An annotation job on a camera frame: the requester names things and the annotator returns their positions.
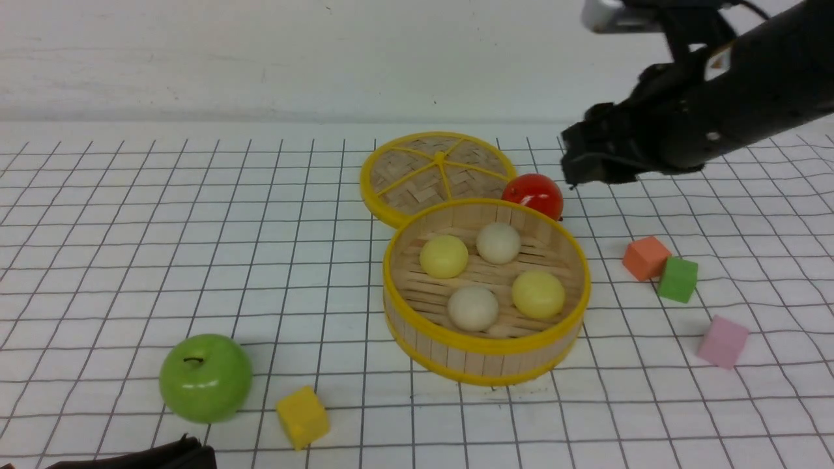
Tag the bamboo steamer tray yellow rim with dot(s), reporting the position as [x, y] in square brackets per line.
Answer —
[517, 348]

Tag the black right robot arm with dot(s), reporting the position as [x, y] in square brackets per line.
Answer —
[782, 70]

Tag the orange foam cube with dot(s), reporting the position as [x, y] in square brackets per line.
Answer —
[645, 258]

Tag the green foam cube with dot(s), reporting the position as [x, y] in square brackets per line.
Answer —
[679, 279]

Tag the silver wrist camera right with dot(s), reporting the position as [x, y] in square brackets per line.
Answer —
[622, 17]

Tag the white grid tablecloth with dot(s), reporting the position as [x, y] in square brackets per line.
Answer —
[119, 242]

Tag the yellow foam cube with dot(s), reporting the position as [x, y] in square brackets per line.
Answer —
[303, 417]

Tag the yellow bun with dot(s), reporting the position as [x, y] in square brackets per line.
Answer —
[444, 257]
[538, 294]

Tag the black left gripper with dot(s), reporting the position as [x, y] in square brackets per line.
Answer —
[186, 452]

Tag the green apple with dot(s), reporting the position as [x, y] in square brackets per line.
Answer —
[206, 378]

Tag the red tomato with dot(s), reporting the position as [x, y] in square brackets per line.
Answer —
[536, 191]

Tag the bamboo steamer lid yellow rim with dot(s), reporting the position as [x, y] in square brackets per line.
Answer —
[414, 172]

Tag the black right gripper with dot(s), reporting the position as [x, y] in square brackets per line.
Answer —
[677, 118]

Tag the white bun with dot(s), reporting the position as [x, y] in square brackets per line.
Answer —
[498, 243]
[473, 308]

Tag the pink foam cube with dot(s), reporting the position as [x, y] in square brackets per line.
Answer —
[723, 343]

